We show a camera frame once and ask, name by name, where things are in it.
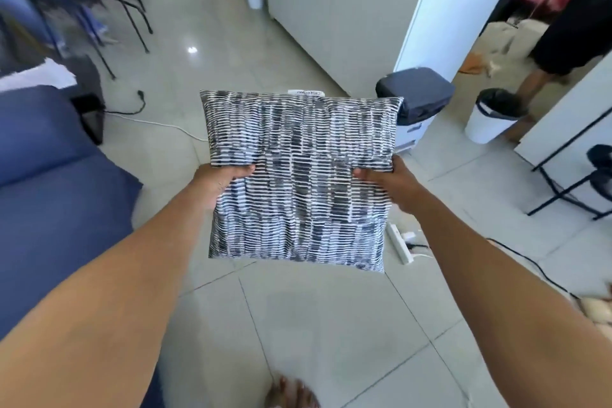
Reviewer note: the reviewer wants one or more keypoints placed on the person's right forearm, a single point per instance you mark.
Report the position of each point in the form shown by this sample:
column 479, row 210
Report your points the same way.
column 502, row 297

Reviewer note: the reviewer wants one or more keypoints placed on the black side table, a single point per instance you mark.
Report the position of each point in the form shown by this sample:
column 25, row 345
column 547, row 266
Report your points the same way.
column 91, row 106

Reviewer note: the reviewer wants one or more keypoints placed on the person's left forearm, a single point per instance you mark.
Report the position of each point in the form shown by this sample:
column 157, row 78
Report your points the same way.
column 95, row 307

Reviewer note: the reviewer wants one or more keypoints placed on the white panel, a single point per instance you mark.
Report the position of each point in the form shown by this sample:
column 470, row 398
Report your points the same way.
column 564, row 135

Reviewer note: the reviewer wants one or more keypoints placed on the black white striped pillow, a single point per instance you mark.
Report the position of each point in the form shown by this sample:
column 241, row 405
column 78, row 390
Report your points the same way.
column 296, row 192

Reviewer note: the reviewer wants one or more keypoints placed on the blue fabric sofa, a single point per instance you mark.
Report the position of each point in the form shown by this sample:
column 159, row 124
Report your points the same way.
column 48, row 183

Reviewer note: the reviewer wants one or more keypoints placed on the white bin with black liner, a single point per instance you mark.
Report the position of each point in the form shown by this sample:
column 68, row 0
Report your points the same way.
column 487, row 125

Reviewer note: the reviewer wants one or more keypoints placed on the beige sack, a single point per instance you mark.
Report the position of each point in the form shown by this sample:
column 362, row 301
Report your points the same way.
column 502, row 44

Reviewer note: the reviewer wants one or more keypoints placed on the white counter with wooden top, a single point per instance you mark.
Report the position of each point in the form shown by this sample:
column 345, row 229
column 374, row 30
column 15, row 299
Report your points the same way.
column 344, row 15

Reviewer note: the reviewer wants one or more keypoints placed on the person's right hand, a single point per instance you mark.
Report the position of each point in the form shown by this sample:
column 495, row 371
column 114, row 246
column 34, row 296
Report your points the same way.
column 404, row 187

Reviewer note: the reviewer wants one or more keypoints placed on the beige twine spool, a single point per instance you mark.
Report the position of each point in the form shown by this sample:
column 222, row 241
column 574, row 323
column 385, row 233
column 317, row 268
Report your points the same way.
column 597, row 309

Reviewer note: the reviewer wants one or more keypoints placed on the person's left hand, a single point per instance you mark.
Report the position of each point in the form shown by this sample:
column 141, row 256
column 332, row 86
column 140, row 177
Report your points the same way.
column 215, row 183

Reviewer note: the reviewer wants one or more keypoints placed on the white bin with blue lid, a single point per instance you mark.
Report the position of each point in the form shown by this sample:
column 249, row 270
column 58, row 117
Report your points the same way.
column 416, row 92

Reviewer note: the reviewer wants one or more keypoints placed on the white power strip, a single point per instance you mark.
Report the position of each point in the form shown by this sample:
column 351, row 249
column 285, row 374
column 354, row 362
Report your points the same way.
column 399, row 245

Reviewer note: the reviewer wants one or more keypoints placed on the white papers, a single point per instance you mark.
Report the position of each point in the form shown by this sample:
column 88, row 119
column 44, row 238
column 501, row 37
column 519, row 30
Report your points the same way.
column 33, row 75

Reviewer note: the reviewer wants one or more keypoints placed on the person's left foot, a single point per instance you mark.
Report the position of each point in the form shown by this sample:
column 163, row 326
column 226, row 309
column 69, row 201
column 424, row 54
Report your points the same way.
column 291, row 395

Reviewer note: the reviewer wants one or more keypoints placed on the black metal chair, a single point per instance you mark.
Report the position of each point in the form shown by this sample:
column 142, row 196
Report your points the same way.
column 600, row 180
column 129, row 1

